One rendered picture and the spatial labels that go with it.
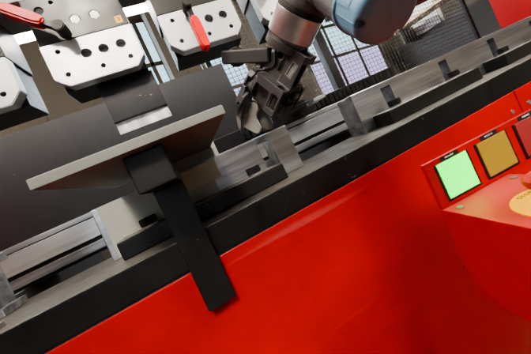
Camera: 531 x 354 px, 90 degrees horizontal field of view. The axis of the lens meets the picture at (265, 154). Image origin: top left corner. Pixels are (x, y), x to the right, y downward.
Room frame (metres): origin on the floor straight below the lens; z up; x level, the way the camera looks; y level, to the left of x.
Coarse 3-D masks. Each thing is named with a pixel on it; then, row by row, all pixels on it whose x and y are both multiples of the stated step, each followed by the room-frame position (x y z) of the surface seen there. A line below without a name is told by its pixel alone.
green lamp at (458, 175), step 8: (464, 152) 0.33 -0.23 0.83; (448, 160) 0.32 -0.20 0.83; (456, 160) 0.33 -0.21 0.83; (464, 160) 0.33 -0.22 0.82; (440, 168) 0.32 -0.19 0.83; (448, 168) 0.32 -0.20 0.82; (456, 168) 0.33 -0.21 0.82; (464, 168) 0.33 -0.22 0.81; (472, 168) 0.33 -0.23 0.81; (448, 176) 0.32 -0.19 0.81; (456, 176) 0.32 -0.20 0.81; (464, 176) 0.33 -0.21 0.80; (472, 176) 0.33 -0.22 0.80; (448, 184) 0.32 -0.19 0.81; (456, 184) 0.32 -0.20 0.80; (464, 184) 0.33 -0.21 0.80; (472, 184) 0.33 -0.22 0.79; (448, 192) 0.32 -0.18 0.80; (456, 192) 0.32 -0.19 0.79
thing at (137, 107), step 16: (128, 80) 0.51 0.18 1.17; (144, 80) 0.51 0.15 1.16; (112, 96) 0.50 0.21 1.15; (128, 96) 0.50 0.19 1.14; (144, 96) 0.51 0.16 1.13; (160, 96) 0.52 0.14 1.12; (112, 112) 0.49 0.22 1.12; (128, 112) 0.50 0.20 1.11; (144, 112) 0.51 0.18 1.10; (160, 112) 0.52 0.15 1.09; (128, 128) 0.51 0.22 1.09
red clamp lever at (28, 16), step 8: (0, 8) 0.41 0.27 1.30; (8, 8) 0.41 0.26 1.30; (16, 8) 0.41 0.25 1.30; (8, 16) 0.42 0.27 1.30; (16, 16) 0.41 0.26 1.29; (24, 16) 0.41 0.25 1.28; (32, 16) 0.42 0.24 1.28; (40, 16) 0.42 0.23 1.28; (32, 24) 0.42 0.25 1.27; (40, 24) 0.42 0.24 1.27; (48, 24) 0.42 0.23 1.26; (56, 24) 0.42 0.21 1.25; (64, 24) 0.42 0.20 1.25; (64, 32) 0.43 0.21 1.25
